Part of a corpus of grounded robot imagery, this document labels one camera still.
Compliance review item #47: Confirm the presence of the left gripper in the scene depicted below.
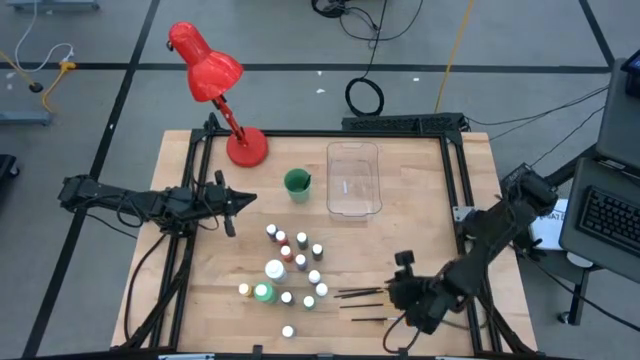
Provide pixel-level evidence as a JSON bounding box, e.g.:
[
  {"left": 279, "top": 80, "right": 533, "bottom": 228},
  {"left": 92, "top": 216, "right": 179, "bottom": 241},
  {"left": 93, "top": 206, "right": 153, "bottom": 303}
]
[{"left": 198, "top": 169, "right": 258, "bottom": 240}]

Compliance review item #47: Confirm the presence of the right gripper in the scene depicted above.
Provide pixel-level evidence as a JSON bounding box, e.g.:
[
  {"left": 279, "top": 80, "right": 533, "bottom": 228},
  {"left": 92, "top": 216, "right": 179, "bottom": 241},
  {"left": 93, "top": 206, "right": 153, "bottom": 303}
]
[{"left": 384, "top": 250, "right": 452, "bottom": 336}]

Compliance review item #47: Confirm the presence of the clear plastic bin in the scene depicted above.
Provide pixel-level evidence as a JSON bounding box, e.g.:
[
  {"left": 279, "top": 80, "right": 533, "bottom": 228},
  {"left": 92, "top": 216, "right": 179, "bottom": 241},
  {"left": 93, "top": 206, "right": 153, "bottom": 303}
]
[{"left": 325, "top": 140, "right": 384, "bottom": 222}]

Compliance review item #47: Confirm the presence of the large white paint bottle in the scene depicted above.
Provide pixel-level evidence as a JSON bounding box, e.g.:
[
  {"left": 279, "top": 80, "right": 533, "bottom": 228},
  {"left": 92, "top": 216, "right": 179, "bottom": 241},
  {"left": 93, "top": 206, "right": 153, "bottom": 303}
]
[{"left": 264, "top": 258, "right": 289, "bottom": 285}]

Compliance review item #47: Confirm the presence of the large green paint bottle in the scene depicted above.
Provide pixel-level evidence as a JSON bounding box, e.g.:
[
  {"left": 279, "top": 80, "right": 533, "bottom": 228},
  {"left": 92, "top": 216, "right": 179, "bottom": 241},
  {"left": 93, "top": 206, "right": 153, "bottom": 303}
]
[{"left": 253, "top": 281, "right": 279, "bottom": 305}]

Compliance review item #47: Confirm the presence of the light green plastic cup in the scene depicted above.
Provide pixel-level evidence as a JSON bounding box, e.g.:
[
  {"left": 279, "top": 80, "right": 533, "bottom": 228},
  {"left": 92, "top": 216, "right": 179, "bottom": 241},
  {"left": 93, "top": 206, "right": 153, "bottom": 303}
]
[{"left": 283, "top": 167, "right": 313, "bottom": 205}]

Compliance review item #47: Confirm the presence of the red desk lamp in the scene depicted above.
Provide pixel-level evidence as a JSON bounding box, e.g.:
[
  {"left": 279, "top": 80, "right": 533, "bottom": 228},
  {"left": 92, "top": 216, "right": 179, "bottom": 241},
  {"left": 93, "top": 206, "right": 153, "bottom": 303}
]
[{"left": 167, "top": 20, "right": 270, "bottom": 169}]

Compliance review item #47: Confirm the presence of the white paper sheet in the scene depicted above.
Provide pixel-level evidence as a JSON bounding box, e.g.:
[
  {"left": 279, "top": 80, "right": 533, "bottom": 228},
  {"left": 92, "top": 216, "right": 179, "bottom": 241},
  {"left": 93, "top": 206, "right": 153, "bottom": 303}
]
[{"left": 528, "top": 201, "right": 569, "bottom": 251}]

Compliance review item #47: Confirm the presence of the black power strip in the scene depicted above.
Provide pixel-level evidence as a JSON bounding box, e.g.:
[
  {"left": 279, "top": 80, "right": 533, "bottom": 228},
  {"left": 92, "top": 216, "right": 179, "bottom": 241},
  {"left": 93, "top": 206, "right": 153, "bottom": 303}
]
[{"left": 341, "top": 112, "right": 471, "bottom": 134}]

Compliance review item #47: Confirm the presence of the black workstation leg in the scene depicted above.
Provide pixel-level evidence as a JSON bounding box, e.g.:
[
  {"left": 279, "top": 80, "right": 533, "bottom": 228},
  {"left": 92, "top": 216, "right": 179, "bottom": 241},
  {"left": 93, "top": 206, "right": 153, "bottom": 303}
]
[{"left": 557, "top": 267, "right": 594, "bottom": 327}]

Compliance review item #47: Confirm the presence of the black keyboard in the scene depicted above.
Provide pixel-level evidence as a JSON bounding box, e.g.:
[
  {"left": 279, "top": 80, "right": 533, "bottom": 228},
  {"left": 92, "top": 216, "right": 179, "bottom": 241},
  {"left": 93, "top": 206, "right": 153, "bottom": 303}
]
[{"left": 574, "top": 184, "right": 640, "bottom": 259}]

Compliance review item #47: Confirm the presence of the grey stand foot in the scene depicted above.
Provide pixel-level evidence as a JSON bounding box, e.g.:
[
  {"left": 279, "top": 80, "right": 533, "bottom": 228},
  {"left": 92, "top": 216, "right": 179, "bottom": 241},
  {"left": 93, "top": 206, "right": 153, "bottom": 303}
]
[
  {"left": 0, "top": 109, "right": 54, "bottom": 127},
  {"left": 6, "top": 0, "right": 101, "bottom": 12}
]

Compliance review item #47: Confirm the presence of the black caster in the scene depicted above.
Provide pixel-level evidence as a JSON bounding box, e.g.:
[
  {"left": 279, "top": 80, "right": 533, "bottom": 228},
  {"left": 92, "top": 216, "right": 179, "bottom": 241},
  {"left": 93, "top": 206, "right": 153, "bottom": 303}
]
[{"left": 0, "top": 153, "right": 21, "bottom": 180}]

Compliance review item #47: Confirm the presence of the black coiled floor cable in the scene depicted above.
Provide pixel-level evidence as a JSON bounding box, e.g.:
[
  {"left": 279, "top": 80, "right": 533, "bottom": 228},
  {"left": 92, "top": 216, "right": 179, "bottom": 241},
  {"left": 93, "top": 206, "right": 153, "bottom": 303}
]
[{"left": 344, "top": 0, "right": 389, "bottom": 118}]

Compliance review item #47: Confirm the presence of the black looped floor cable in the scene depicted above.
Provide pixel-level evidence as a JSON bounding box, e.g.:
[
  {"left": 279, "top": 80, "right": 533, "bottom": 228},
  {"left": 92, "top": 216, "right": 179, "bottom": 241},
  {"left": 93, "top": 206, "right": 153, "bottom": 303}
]
[{"left": 310, "top": 0, "right": 426, "bottom": 44}]

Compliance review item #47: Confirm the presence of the yellow cable with plug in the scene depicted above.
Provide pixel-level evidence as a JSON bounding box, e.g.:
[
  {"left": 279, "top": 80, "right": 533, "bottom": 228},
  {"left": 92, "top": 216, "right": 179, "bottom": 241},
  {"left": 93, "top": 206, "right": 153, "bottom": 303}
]
[{"left": 0, "top": 49, "right": 79, "bottom": 114}]

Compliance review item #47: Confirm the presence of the black workstation cable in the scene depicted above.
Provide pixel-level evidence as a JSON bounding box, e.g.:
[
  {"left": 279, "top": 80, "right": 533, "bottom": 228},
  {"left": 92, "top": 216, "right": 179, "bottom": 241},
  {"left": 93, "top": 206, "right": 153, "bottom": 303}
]
[
  {"left": 464, "top": 84, "right": 611, "bottom": 127},
  {"left": 529, "top": 103, "right": 608, "bottom": 168}
]

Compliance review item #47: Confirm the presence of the yellow floor cable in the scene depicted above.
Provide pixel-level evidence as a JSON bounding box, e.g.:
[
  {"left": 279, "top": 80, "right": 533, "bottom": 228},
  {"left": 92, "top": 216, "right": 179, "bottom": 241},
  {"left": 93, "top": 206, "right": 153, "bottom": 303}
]
[{"left": 433, "top": 0, "right": 476, "bottom": 114}]

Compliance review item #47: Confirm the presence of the white floor cable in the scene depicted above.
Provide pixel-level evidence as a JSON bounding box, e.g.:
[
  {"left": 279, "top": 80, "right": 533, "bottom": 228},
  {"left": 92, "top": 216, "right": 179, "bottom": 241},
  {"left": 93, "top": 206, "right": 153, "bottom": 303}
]
[{"left": 13, "top": 0, "right": 76, "bottom": 74}]

